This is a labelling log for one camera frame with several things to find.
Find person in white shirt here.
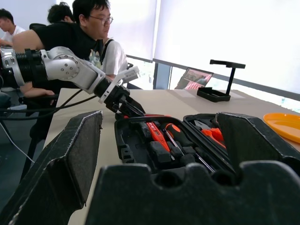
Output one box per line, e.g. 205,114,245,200
46,1,128,82

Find yellow plastic plate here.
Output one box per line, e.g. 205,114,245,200
262,112,300,144

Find black headphone stand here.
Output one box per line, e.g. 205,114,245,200
196,59,247,103

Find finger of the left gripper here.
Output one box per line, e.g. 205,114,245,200
125,95,146,115
120,104,144,118

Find dark laptop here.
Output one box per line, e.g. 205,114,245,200
174,67,215,90

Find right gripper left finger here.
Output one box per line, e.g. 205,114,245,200
0,110,104,225

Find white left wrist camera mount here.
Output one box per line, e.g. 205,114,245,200
97,66,141,105

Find orange voltage tester pen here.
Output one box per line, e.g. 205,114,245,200
145,121,170,151

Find thin white cable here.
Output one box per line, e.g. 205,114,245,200
0,121,36,164

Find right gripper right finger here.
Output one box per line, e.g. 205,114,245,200
215,112,300,176

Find black tool case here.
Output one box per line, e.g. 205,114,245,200
114,112,238,176

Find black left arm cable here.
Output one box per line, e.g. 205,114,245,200
0,88,97,120

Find black office chair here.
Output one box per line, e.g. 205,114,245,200
18,22,60,181

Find long shaft screwdriver black orange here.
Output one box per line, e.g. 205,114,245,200
161,122,216,174

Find seated person in white t-shirt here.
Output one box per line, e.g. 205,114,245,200
0,8,26,48

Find white roller blind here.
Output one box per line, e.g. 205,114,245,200
153,0,300,95
109,0,158,62

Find orange handled pliers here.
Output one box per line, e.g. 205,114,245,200
194,118,227,150

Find short shaft screwdriver black orange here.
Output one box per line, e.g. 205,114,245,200
162,128,196,166

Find man in black t-shirt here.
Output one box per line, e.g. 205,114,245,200
11,0,114,99

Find dark window frame post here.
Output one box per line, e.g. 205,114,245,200
153,58,173,90

